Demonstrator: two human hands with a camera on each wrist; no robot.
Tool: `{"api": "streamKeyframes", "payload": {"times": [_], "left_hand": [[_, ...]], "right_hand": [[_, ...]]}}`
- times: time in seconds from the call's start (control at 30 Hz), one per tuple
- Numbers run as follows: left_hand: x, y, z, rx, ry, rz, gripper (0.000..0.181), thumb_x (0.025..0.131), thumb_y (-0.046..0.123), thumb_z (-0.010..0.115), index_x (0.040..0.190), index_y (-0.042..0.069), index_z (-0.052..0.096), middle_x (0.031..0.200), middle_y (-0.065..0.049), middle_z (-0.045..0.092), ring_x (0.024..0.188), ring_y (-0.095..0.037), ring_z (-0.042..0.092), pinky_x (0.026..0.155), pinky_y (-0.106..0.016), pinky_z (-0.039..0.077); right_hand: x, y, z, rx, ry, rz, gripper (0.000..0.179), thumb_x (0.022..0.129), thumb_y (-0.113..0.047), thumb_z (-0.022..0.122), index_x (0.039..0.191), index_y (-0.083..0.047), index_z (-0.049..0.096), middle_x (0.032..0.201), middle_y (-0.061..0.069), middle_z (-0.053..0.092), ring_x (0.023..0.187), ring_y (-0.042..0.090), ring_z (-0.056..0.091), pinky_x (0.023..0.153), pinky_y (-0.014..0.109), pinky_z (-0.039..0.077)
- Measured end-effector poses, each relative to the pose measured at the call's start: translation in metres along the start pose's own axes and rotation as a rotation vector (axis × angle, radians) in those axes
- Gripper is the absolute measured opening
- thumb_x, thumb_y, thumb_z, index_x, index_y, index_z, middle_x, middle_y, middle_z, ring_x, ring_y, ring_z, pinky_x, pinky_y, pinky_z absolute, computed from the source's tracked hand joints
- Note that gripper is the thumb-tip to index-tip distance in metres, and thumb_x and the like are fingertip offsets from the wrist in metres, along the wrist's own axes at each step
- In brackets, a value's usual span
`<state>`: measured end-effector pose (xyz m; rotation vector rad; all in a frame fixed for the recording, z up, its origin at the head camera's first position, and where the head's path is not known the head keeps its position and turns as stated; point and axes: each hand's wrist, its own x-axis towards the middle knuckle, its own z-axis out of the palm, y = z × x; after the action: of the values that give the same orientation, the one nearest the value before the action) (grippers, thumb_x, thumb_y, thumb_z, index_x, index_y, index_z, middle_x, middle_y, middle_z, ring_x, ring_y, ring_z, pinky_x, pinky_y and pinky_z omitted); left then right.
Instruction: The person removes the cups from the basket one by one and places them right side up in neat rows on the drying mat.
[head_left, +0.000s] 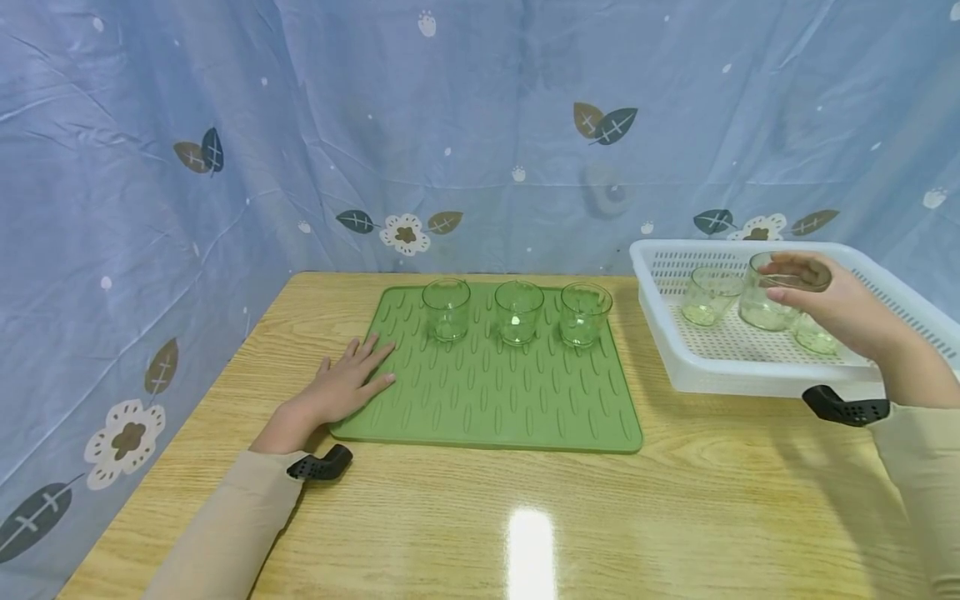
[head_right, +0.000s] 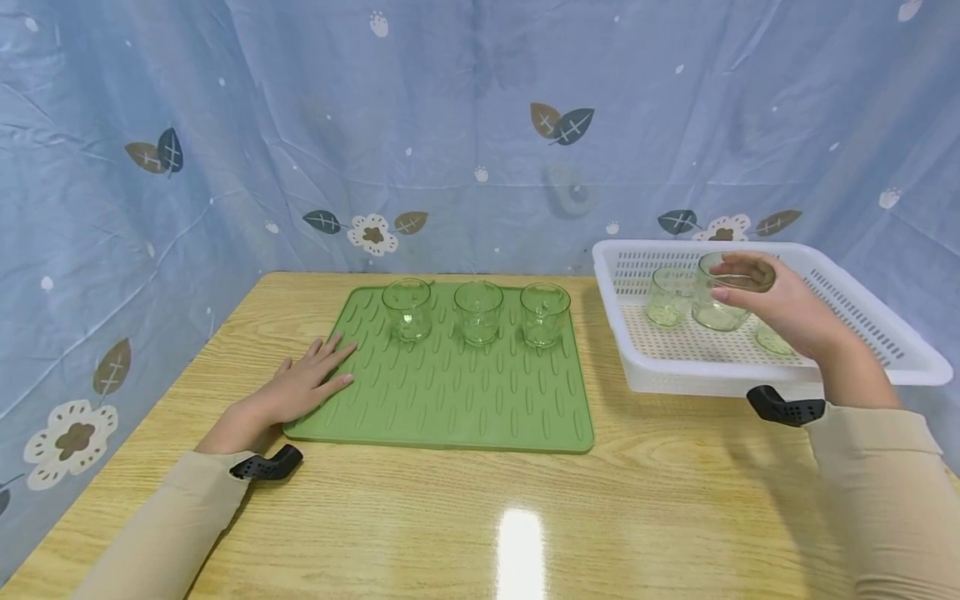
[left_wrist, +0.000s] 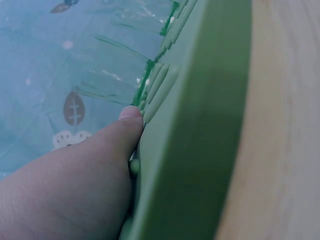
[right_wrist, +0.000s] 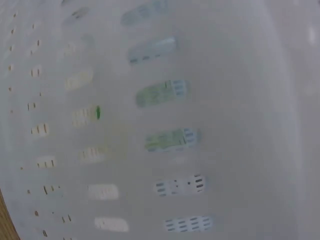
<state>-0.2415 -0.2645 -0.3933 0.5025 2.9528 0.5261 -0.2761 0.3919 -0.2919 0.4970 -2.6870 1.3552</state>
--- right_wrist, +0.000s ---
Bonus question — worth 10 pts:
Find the white perforated plastic basket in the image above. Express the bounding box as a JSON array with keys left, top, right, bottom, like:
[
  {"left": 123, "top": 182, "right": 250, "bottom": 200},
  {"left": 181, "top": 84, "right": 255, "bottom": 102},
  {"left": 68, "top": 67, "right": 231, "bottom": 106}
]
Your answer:
[{"left": 0, "top": 0, "right": 320, "bottom": 240}]

